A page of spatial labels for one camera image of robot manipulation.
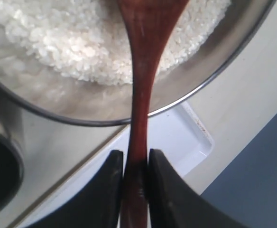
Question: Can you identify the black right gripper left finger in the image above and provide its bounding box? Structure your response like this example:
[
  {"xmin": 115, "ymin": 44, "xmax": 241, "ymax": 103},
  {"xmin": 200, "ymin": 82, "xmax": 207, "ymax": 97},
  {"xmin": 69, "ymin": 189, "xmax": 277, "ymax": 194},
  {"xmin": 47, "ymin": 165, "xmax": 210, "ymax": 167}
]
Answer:
[{"xmin": 29, "ymin": 150, "xmax": 123, "ymax": 228}]

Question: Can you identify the white plastic tray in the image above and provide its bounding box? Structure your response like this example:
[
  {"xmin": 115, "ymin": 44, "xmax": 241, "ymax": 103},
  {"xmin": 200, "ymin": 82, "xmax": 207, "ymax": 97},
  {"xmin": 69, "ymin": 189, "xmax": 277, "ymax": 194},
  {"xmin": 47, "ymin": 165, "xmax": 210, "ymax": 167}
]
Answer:
[{"xmin": 19, "ymin": 102, "xmax": 214, "ymax": 228}]

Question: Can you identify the small steel cup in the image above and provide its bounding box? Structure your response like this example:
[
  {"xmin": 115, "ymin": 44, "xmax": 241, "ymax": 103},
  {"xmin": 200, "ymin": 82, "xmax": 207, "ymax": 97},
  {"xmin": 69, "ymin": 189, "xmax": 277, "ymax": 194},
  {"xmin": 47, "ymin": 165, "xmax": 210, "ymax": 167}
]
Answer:
[{"xmin": 0, "ymin": 78, "xmax": 25, "ymax": 221}]

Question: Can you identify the dark red wooden spoon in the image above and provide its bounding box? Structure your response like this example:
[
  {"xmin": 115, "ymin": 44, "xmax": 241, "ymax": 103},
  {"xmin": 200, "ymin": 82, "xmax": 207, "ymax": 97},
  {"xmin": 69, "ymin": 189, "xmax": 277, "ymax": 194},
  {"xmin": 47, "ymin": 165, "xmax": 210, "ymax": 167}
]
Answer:
[{"xmin": 117, "ymin": 0, "xmax": 188, "ymax": 228}]

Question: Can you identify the steel bowl of rice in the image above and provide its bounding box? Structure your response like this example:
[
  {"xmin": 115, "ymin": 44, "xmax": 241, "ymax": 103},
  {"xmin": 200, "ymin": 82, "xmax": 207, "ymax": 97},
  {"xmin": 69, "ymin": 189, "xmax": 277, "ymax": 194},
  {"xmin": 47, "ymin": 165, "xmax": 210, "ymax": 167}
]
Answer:
[{"xmin": 0, "ymin": 0, "xmax": 274, "ymax": 126}]

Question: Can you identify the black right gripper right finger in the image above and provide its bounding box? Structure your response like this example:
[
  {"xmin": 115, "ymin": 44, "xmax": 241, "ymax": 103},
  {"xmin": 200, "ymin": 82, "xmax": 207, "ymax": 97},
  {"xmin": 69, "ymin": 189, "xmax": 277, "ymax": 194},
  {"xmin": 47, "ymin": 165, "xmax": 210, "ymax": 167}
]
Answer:
[{"xmin": 148, "ymin": 149, "xmax": 244, "ymax": 228}]

